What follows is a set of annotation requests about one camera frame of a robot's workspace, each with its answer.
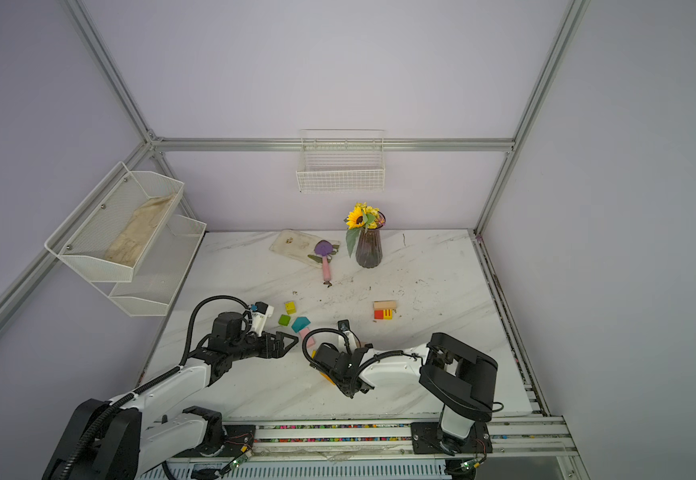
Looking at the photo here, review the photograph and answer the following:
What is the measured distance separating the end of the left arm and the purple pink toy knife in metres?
0.30

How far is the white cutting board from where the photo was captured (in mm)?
1134

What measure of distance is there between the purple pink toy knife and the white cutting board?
11mm

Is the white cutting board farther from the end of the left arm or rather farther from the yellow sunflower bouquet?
the end of the left arm

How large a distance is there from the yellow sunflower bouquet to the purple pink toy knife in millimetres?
187

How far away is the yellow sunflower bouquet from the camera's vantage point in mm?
906

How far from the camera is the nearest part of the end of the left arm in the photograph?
2.14 ft

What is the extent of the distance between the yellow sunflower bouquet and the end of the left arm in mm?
366

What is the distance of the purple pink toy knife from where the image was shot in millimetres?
1071
